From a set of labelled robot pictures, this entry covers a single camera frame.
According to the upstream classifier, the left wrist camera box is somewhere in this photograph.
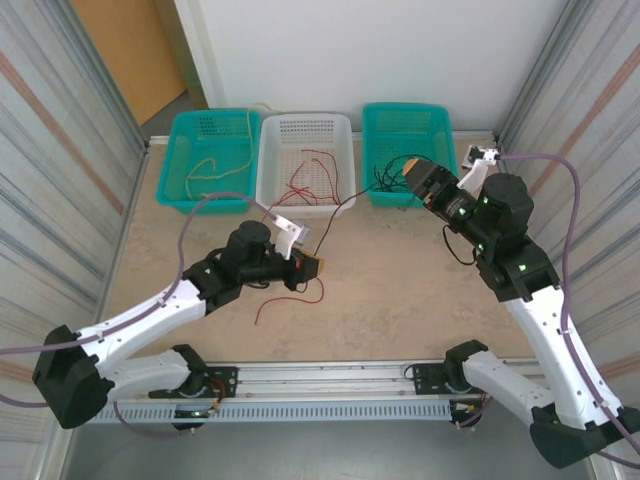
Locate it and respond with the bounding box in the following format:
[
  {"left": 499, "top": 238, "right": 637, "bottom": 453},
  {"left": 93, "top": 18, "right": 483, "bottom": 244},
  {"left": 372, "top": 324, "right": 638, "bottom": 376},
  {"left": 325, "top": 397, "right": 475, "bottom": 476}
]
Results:
[{"left": 272, "top": 215, "right": 315, "bottom": 261}]

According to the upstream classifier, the grey slotted cable duct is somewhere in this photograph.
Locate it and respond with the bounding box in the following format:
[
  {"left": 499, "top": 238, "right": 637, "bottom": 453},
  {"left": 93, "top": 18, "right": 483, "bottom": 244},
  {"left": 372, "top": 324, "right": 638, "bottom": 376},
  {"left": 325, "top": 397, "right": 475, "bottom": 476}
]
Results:
[{"left": 73, "top": 402, "right": 454, "bottom": 424}]

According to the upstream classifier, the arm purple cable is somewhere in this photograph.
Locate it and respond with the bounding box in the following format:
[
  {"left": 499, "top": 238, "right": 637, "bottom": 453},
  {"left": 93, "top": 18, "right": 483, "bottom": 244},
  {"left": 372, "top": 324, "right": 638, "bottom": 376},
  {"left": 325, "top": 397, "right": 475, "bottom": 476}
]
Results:
[
  {"left": 457, "top": 152, "right": 640, "bottom": 469},
  {"left": 0, "top": 192, "right": 279, "bottom": 439}
]

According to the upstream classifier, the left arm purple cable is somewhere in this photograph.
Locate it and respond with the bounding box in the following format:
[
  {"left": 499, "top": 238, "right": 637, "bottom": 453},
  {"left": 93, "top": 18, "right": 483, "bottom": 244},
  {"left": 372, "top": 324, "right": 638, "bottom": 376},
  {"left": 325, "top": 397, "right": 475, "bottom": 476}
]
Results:
[{"left": 0, "top": 192, "right": 279, "bottom": 439}]

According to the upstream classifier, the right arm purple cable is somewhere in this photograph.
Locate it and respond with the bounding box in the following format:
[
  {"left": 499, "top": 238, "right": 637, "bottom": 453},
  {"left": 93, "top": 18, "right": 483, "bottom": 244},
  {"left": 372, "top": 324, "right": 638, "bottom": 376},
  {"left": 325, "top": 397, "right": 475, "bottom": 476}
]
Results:
[{"left": 457, "top": 152, "right": 640, "bottom": 469}]

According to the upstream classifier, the long yellow cable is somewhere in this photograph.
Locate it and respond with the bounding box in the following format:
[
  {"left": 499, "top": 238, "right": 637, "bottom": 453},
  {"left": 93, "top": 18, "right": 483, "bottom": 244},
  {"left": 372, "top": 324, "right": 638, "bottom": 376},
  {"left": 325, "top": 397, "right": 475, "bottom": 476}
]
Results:
[{"left": 184, "top": 102, "right": 281, "bottom": 201}]

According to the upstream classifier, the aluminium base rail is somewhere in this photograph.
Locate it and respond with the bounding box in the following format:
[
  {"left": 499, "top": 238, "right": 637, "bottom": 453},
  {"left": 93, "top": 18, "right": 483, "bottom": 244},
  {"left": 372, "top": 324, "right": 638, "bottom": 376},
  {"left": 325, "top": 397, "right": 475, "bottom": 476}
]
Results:
[{"left": 52, "top": 357, "right": 551, "bottom": 404}]

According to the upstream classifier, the black cable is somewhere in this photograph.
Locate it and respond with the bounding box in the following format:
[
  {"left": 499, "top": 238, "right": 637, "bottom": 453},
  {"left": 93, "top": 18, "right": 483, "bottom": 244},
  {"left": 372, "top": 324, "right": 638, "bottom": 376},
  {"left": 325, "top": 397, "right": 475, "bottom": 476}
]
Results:
[
  {"left": 313, "top": 180, "right": 384, "bottom": 255},
  {"left": 374, "top": 154, "right": 417, "bottom": 192},
  {"left": 382, "top": 169, "right": 416, "bottom": 195},
  {"left": 373, "top": 167, "right": 409, "bottom": 194}
]

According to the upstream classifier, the teal plastic basket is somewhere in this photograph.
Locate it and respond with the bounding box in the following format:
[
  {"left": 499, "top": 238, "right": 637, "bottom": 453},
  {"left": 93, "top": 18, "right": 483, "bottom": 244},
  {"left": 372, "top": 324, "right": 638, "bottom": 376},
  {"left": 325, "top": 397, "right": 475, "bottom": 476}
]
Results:
[
  {"left": 155, "top": 108, "right": 263, "bottom": 217},
  {"left": 361, "top": 102, "right": 461, "bottom": 209}
]

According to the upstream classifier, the aluminium table edge bar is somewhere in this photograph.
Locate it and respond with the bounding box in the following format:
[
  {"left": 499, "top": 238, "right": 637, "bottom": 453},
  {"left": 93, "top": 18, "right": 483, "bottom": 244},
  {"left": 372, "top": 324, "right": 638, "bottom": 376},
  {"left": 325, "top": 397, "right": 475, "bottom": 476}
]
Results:
[{"left": 145, "top": 130, "right": 501, "bottom": 149}]

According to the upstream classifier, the white door frame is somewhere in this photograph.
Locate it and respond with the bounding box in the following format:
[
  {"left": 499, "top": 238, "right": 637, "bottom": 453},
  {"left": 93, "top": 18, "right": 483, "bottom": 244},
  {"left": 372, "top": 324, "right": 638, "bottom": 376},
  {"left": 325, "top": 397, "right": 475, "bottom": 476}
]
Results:
[{"left": 172, "top": 0, "right": 226, "bottom": 112}]

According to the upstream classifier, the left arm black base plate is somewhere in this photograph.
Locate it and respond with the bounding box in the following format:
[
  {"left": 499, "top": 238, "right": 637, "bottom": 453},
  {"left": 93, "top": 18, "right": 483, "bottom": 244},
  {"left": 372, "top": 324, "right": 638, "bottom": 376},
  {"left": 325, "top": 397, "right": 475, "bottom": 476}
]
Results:
[{"left": 148, "top": 366, "right": 239, "bottom": 400}]

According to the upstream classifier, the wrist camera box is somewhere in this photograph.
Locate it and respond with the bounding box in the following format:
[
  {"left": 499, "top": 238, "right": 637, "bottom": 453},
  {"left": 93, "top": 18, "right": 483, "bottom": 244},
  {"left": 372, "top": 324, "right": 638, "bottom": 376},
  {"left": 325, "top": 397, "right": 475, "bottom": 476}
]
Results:
[
  {"left": 272, "top": 215, "right": 315, "bottom": 261},
  {"left": 463, "top": 143, "right": 502, "bottom": 192}
]

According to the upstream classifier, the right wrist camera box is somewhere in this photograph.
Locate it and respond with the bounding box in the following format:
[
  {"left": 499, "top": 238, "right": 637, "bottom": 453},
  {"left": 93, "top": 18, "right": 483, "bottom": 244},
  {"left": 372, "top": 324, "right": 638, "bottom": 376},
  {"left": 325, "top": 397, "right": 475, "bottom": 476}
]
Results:
[{"left": 463, "top": 143, "right": 502, "bottom": 192}]

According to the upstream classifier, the white plastic basket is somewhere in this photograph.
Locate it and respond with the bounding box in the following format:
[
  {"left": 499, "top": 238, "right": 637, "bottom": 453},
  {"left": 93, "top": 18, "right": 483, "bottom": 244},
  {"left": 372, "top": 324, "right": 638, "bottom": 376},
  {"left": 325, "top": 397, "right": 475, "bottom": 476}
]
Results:
[{"left": 255, "top": 113, "right": 357, "bottom": 221}]

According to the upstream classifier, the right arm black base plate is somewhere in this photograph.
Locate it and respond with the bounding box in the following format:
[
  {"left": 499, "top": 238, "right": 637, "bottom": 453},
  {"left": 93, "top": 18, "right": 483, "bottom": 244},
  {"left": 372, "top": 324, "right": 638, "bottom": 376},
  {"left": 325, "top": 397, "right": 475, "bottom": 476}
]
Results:
[{"left": 410, "top": 360, "right": 504, "bottom": 396}]

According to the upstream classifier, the wooden door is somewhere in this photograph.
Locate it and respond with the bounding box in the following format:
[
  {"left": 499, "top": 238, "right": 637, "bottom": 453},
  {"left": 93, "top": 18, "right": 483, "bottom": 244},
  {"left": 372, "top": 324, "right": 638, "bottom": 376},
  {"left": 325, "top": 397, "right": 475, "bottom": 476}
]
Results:
[{"left": 69, "top": 0, "right": 189, "bottom": 127}]

